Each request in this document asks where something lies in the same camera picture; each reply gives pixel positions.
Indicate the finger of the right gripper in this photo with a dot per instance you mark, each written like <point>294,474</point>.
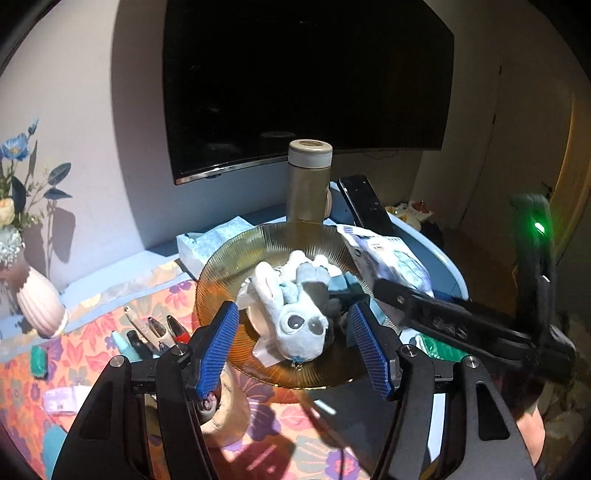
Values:
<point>421,311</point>

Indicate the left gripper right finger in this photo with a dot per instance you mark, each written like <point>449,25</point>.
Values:
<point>480,438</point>

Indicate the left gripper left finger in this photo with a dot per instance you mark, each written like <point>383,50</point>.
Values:
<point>108,439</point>

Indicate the green packet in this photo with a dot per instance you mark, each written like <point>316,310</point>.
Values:
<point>437,349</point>

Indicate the white tissue packet with print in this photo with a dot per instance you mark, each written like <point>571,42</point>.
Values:
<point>385,257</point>

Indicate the purple wet wipes pack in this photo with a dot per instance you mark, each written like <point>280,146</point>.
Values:
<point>65,401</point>

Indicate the brown paper pen holder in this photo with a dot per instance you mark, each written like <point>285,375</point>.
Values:
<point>226,427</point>

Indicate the teal cloth pouch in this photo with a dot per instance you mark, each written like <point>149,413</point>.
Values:
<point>52,442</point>

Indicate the black remote control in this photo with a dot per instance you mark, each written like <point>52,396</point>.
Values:
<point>366,208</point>

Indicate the green small pouch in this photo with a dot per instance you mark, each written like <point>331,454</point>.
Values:
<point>38,362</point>

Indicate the grey plush toy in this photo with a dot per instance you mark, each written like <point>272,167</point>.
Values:
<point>297,308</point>

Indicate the floral orange tablecloth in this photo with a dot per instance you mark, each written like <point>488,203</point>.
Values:
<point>284,439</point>

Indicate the pink ribbed vase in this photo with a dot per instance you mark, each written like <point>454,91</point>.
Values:
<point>40,303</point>

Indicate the beige thermos bottle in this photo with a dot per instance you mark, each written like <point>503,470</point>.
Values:
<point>309,164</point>

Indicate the artificial flower bouquet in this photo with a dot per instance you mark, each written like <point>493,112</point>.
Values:
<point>28,199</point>

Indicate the black television screen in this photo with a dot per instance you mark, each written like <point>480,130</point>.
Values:
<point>242,79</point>

